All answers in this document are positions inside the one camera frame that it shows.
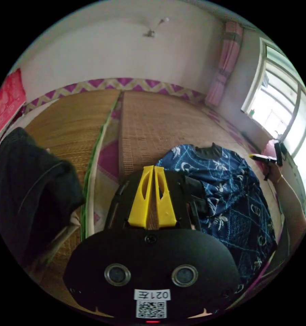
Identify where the person's right forearm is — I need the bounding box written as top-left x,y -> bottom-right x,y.
270,175 -> 306,231

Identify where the blue patterned long sleeve shirt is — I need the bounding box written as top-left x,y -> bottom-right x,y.
155,143 -> 279,296

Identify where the pile of clothes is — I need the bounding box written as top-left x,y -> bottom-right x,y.
0,127 -> 85,269

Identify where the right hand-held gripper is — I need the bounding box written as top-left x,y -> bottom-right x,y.
248,153 -> 278,166

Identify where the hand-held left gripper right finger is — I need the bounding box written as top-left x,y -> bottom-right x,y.
154,166 -> 177,228

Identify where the red patterned cloth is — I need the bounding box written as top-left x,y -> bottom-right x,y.
0,67 -> 28,139

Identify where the window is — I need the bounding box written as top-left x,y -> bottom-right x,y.
240,37 -> 306,217

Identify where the person's right hand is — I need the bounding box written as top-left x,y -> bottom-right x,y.
263,162 -> 284,182

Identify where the pink curtain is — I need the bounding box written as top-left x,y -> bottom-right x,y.
205,21 -> 245,107

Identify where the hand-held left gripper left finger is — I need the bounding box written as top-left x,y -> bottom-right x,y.
128,165 -> 154,228

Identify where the ceiling fan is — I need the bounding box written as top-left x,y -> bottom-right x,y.
139,17 -> 170,39

